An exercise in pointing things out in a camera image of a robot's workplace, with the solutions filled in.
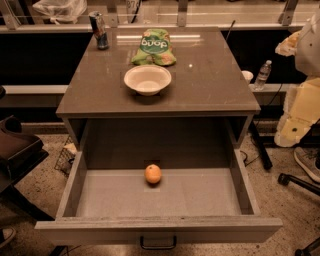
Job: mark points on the white paper cup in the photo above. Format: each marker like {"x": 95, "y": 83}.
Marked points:
{"x": 248, "y": 76}

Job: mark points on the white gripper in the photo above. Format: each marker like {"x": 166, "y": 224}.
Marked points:
{"x": 309, "y": 53}

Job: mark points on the wire basket on floor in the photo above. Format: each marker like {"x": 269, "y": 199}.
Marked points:
{"x": 66, "y": 157}

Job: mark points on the black drawer handle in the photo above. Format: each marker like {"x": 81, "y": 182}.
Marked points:
{"x": 158, "y": 245}

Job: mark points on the green chip bag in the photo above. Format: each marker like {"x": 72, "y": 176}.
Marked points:
{"x": 155, "y": 48}

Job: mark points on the orange fruit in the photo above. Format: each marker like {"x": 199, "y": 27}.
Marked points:
{"x": 152, "y": 174}

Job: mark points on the white bowl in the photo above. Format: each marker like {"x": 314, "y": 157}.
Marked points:
{"x": 147, "y": 80}

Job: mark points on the white plastic bag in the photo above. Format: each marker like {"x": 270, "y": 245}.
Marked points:
{"x": 61, "y": 11}

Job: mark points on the grey sneaker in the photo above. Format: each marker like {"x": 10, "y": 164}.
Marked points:
{"x": 309, "y": 160}

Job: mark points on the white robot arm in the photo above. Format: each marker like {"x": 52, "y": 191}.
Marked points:
{"x": 307, "y": 57}

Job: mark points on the open grey top drawer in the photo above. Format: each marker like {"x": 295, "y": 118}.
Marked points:
{"x": 204, "y": 195}

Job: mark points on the clear water bottle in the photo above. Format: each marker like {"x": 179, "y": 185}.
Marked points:
{"x": 262, "y": 76}

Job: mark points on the dark chair at left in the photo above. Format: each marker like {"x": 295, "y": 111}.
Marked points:
{"x": 20, "y": 153}

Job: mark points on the black stand leg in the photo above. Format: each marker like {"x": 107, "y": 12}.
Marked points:
{"x": 285, "y": 179}

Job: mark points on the grey cabinet counter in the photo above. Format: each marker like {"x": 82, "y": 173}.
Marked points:
{"x": 205, "y": 81}

